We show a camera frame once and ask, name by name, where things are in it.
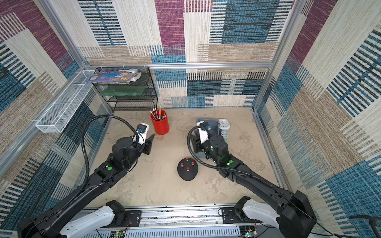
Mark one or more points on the black wire shelf rack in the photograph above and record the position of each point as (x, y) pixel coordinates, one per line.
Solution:
(147, 101)

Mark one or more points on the white wire mesh basket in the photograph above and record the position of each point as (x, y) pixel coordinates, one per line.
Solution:
(56, 118)

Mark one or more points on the grey plastic parts bin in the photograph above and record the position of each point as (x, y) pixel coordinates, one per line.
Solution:
(214, 127)

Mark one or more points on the colourful book on shelf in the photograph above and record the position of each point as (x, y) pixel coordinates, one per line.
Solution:
(116, 76)

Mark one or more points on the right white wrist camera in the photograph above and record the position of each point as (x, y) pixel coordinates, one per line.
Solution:
(203, 131)

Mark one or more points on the white round kitchen timer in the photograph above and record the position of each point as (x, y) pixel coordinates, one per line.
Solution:
(224, 124)

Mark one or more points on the green folder on shelf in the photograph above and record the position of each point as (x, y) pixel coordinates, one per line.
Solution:
(123, 91)

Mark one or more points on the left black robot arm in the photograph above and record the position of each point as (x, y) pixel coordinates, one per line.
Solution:
(58, 221)

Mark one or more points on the red pen cup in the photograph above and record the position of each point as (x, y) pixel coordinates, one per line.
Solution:
(160, 122)

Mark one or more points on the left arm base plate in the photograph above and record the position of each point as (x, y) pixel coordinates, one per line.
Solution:
(129, 218)

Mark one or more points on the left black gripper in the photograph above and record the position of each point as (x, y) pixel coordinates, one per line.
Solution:
(148, 145)

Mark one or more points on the teal square clock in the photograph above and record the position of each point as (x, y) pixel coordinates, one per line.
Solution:
(224, 134)

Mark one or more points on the black dome screw fixture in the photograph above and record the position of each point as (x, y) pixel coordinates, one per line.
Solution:
(182, 171)

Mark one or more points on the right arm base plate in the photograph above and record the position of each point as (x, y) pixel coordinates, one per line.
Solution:
(230, 216)

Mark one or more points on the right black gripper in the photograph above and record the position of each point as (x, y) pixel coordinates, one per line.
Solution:
(205, 147)

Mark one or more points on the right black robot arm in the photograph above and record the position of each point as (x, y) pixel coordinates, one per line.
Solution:
(296, 216)

